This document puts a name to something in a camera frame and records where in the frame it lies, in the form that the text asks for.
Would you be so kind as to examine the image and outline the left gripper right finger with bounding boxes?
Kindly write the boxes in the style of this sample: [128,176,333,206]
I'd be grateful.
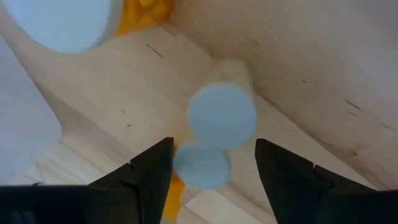
[254,138,398,224]

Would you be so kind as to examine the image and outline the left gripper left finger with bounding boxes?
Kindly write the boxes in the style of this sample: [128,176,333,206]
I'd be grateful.
[0,136,175,224]

